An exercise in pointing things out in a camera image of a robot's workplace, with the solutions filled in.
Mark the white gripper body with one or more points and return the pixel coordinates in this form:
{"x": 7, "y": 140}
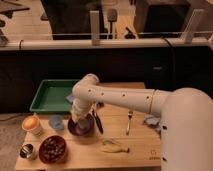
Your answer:
{"x": 79, "y": 111}

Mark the grey blue eraser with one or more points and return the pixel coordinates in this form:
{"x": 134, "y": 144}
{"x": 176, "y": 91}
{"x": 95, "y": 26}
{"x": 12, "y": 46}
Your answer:
{"x": 70, "y": 98}

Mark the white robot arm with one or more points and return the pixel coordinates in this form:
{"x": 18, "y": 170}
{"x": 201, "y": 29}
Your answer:
{"x": 186, "y": 119}

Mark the purple bowl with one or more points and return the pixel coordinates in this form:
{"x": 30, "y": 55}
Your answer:
{"x": 90, "y": 128}

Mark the brown bowl with nuts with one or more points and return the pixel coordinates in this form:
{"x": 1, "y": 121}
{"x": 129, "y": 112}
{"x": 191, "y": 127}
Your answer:
{"x": 53, "y": 150}

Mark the green plastic tray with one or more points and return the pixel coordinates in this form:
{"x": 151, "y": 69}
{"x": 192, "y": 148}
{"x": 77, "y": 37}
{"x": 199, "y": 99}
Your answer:
{"x": 51, "y": 96}

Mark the small blue cup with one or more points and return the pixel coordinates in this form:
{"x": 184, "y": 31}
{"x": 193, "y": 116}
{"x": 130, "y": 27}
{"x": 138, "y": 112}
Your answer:
{"x": 56, "y": 122}

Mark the silver fork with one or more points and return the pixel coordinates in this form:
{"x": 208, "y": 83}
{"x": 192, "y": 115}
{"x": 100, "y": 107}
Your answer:
{"x": 130, "y": 114}

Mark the banana peel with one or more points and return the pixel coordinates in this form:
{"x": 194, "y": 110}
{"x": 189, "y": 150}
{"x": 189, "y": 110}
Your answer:
{"x": 111, "y": 146}

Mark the wooden board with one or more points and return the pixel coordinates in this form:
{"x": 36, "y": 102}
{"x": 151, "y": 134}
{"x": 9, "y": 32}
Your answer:
{"x": 85, "y": 152}

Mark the white cup with orange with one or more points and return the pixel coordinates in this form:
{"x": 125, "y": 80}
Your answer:
{"x": 32, "y": 125}

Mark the crumpled white blue cloth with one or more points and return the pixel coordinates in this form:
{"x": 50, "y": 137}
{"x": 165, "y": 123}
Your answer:
{"x": 153, "y": 122}

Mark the black handled tool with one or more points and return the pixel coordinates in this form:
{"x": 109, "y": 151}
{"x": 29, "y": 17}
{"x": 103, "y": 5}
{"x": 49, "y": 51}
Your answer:
{"x": 97, "y": 118}

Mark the white rail barrier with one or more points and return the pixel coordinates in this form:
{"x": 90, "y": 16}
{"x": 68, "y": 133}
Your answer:
{"x": 9, "y": 41}

